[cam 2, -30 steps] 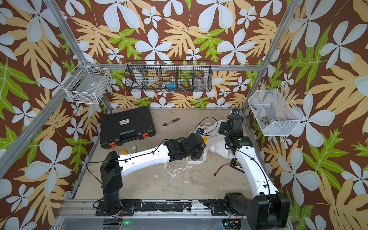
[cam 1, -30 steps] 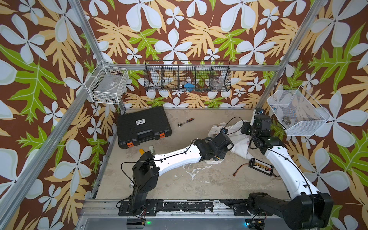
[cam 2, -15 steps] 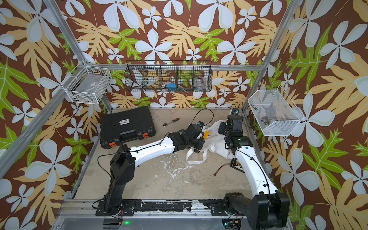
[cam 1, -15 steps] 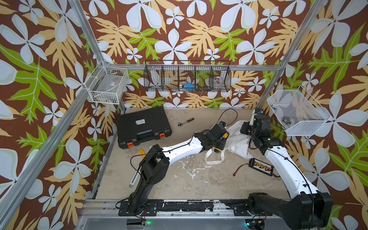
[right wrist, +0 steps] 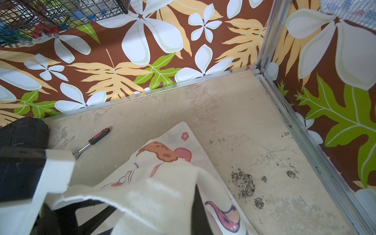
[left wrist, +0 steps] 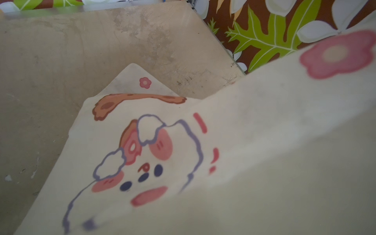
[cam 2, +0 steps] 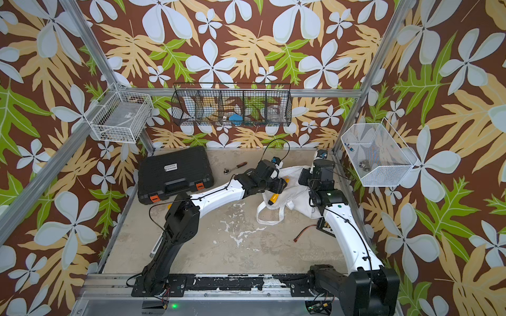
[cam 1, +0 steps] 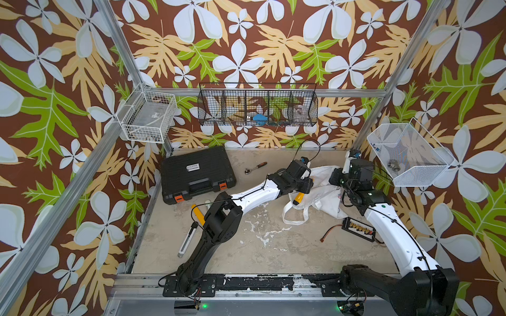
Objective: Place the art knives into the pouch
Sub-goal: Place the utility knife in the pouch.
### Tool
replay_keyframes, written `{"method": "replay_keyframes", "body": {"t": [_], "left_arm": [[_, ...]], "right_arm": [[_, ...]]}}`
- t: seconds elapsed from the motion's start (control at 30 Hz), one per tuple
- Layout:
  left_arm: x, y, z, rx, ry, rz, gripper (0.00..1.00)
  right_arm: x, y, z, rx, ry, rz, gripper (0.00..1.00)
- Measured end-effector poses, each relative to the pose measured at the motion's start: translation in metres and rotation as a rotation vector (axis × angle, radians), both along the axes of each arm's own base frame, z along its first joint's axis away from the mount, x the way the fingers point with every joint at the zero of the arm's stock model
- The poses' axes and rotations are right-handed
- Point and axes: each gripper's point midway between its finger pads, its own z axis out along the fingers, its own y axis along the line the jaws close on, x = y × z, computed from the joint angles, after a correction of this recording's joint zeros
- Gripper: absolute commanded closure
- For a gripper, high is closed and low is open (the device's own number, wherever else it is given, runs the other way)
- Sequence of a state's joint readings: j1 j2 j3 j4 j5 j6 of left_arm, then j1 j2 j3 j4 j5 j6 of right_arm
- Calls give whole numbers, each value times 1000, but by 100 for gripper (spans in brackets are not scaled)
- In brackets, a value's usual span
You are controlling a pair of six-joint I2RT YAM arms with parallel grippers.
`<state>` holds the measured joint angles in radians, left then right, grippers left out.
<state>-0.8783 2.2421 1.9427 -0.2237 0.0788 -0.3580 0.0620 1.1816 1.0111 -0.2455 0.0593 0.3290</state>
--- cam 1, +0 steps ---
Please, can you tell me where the yellow utility knife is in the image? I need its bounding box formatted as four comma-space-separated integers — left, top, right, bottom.
293, 192, 305, 205

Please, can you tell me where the white cartoon print pouch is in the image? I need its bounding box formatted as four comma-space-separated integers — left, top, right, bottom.
282, 165, 348, 225

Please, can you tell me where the black white pen knife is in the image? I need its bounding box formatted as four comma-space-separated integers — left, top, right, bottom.
177, 222, 199, 258

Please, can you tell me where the yellow black cutter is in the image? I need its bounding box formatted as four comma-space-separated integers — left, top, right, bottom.
192, 204, 205, 226

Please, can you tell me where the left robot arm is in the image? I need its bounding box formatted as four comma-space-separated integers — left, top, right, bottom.
175, 157, 313, 297

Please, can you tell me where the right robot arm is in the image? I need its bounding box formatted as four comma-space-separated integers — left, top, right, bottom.
329, 157, 459, 315

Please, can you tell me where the white mesh basket right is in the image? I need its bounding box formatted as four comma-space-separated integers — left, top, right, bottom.
367, 118, 456, 187

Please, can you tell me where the blue object in basket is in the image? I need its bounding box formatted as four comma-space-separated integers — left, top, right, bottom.
253, 114, 268, 126

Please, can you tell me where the black plastic tool case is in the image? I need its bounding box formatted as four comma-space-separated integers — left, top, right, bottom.
161, 147, 237, 205

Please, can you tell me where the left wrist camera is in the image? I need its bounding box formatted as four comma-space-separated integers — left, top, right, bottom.
300, 157, 310, 167

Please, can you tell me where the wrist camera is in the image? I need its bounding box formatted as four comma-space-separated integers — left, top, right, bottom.
300, 157, 310, 167
343, 149, 362, 174

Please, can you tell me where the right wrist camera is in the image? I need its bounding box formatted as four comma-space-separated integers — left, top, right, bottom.
343, 149, 362, 174

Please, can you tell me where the black wire basket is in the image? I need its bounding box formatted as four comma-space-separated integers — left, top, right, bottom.
197, 82, 318, 126

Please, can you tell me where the white wire basket left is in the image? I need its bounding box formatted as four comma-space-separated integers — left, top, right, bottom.
116, 86, 177, 144

